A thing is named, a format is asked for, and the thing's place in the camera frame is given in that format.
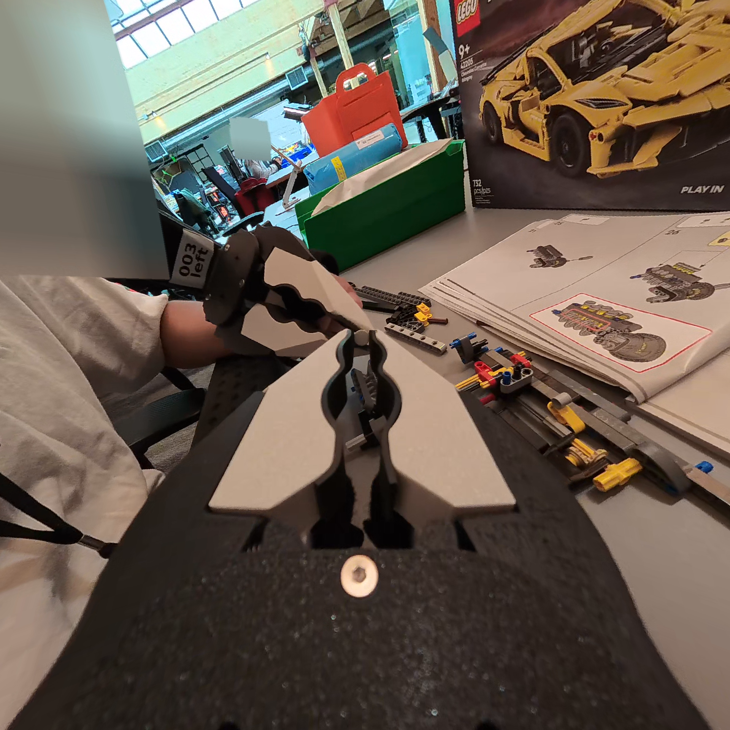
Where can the red office chair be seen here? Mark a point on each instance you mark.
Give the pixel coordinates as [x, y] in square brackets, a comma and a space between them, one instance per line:
[254, 194]

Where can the blue wrapped roll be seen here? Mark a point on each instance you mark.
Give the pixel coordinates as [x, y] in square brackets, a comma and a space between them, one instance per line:
[348, 159]

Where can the person's left forearm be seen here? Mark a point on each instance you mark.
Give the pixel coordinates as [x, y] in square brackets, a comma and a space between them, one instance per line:
[188, 331]

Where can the light grey long lego bar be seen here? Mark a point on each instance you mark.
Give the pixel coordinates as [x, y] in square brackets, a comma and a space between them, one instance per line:
[416, 338]

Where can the light grey round lego bush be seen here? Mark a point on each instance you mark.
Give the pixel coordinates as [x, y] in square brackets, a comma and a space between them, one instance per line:
[360, 337]

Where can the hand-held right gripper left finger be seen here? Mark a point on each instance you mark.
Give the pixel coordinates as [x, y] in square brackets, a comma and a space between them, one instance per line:
[274, 456]

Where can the white desk lamp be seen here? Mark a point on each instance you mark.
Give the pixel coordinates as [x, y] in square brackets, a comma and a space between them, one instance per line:
[292, 182]

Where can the green plastic bin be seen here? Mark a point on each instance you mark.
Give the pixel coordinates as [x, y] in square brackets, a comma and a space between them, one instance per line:
[388, 216]

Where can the lego instruction booklet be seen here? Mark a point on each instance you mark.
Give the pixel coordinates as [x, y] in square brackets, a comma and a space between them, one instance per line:
[570, 274]

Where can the pile of lego beams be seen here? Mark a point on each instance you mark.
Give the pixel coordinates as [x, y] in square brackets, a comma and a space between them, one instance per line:
[399, 305]

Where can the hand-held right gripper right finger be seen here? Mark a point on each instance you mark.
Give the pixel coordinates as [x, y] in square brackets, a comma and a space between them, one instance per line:
[450, 456]

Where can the grey lego gear assembly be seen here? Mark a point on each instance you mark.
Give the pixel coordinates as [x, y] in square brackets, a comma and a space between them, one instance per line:
[368, 393]

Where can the white paper bag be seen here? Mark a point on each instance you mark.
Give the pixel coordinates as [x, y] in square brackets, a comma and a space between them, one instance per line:
[376, 174]

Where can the long lego chassis assembly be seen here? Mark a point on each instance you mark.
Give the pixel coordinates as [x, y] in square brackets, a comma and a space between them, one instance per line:
[570, 422]

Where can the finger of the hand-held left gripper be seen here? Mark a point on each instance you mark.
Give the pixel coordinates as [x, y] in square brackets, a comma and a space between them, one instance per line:
[319, 285]
[274, 331]

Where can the person's white shirt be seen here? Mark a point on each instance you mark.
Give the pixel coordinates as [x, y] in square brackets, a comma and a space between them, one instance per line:
[57, 399]

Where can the black perforated foam pad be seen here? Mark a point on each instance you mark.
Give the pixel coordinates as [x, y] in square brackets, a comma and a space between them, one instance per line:
[239, 388]

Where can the yellow car lego set box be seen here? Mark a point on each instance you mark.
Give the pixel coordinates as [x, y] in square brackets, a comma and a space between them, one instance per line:
[599, 102]

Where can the person's left hand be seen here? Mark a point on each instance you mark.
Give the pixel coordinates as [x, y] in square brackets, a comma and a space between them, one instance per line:
[351, 292]

